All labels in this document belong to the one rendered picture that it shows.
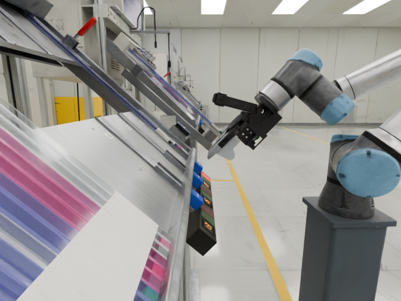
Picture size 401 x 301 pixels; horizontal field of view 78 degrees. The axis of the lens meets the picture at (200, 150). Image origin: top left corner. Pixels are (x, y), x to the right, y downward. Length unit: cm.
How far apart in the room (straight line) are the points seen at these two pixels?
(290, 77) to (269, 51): 787
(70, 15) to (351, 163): 156
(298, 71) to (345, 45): 874
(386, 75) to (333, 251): 49
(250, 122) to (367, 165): 27
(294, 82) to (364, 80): 21
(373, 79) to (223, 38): 768
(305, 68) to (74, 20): 136
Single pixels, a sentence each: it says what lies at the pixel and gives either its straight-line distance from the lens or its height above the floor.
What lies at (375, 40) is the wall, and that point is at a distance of 987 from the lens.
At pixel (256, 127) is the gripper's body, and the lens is 64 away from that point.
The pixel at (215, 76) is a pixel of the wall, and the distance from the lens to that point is 818.
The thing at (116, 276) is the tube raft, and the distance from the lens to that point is 21.
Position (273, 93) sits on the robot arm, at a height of 89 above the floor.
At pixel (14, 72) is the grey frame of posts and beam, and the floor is 95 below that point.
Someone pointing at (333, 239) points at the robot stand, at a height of 49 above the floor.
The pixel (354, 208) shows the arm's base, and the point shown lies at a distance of 83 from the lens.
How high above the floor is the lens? 88
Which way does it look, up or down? 12 degrees down
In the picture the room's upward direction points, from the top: straight up
